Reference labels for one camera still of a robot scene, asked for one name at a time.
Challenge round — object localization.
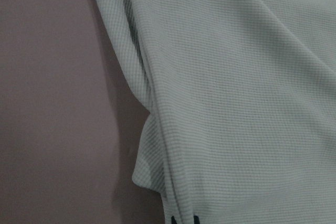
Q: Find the green long-sleeve shirt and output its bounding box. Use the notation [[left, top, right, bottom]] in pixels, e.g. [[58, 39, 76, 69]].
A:
[[96, 0, 335, 223]]

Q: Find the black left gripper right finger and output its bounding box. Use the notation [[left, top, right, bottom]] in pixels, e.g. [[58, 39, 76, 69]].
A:
[[193, 215, 200, 224]]

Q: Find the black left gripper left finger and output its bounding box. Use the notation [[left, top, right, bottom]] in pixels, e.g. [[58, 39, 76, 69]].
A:
[[171, 216, 177, 224]]

